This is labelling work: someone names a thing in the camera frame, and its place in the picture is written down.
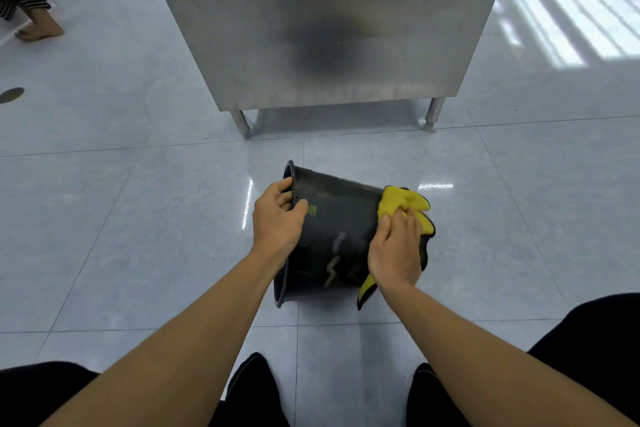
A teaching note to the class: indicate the person's right hand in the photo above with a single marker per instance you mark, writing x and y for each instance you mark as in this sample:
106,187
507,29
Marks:
395,256

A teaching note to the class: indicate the person's left hand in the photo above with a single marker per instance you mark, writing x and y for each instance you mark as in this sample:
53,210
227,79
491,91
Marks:
272,229

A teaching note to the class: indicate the person's left thumb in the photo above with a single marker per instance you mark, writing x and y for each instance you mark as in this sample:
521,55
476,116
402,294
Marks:
300,216

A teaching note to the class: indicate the person's right middle finger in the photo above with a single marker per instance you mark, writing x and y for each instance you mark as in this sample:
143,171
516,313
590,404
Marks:
410,226

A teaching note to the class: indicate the person's right thumb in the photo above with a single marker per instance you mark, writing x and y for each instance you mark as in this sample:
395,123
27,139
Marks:
381,234

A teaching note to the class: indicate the yellow and black cleaning cloth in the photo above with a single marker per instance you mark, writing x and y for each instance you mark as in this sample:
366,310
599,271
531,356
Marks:
400,199

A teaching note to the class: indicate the black plastic bucket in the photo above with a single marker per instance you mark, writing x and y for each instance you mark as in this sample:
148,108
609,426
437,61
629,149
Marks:
335,231

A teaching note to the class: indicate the person's left forearm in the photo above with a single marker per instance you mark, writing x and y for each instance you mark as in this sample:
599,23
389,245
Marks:
190,346

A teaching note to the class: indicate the person's right forearm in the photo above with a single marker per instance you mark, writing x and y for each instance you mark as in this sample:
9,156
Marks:
480,366

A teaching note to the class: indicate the steel table leg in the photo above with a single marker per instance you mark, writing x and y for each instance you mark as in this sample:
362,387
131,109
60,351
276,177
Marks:
433,114
241,124

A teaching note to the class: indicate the person's black right shoe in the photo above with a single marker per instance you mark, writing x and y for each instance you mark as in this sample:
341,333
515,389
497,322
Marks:
432,401

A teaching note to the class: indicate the person's black shoe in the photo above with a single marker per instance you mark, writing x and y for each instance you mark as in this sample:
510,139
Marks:
255,391
432,401

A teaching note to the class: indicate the person's black left shoe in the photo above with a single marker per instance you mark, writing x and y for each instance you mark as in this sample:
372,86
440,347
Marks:
255,391

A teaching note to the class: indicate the stainless steel table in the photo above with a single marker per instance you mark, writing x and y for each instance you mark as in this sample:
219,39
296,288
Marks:
325,16

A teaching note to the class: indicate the person's right trouser leg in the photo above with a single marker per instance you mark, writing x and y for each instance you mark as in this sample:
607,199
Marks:
595,336

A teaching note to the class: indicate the person's trouser leg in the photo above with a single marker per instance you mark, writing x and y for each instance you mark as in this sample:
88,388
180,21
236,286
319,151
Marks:
595,336
35,396

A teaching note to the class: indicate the round floor drain cover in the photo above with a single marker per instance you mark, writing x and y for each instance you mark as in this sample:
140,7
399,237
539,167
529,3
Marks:
10,95

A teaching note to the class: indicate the person's left trouser leg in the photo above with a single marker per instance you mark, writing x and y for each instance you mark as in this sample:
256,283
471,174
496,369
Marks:
35,396

